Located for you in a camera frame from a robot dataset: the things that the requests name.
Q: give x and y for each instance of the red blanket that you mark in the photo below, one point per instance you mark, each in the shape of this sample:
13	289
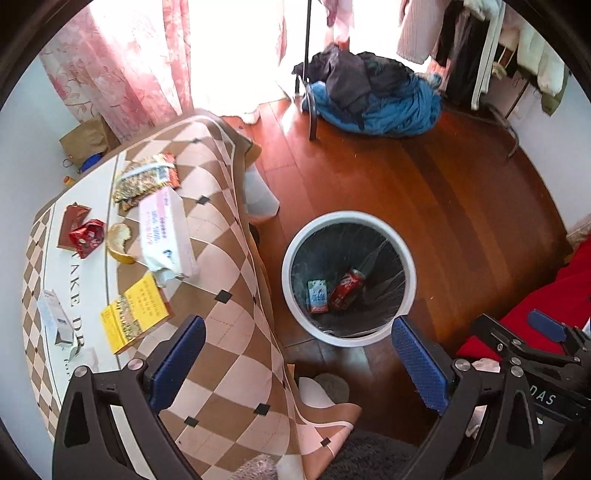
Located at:
566	300

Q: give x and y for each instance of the pomelo peel piece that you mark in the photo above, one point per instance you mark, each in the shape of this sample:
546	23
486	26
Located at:
116	237

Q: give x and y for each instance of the dark grey fluffy rug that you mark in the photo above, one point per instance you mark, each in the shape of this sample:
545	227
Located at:
370	456

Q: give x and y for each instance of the small white milk carton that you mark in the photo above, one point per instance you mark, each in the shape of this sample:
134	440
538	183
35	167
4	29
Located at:
317	297

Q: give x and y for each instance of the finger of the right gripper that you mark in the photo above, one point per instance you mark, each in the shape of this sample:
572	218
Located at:
547	326

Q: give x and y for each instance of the dark red flat wrapper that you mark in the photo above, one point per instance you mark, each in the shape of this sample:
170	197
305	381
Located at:
73	217

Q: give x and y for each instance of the black metal rack pole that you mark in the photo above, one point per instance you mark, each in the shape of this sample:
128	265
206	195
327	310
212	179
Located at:
304	79

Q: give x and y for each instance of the red soda can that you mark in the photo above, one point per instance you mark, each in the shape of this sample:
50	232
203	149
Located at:
346	291

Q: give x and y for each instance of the checkered brown table cloth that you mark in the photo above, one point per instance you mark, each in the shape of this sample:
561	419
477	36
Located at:
238	400

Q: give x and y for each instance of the yellow book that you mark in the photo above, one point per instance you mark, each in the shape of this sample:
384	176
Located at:
132	314

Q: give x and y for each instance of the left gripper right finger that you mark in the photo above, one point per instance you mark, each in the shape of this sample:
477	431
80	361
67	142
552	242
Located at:
487	426

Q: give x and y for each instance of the grey slipper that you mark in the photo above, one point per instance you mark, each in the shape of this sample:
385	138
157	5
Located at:
336	388

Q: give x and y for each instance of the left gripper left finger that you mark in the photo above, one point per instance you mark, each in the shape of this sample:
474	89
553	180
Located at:
87	442

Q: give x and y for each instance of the blue and dark clothes pile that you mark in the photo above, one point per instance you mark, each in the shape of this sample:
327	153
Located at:
373	95

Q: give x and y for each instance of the crumpled red snack wrapper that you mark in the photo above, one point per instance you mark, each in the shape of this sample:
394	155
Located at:
88	237

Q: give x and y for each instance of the small white medicine box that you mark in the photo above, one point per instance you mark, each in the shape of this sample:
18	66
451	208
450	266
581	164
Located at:
59	329

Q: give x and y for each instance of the white table leg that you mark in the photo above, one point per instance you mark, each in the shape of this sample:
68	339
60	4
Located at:
260	203

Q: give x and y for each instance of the white round trash bin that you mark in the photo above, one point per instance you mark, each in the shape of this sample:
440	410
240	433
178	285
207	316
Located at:
325	249

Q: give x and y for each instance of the pink floral curtain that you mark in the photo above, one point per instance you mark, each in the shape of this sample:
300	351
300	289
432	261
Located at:
139	64

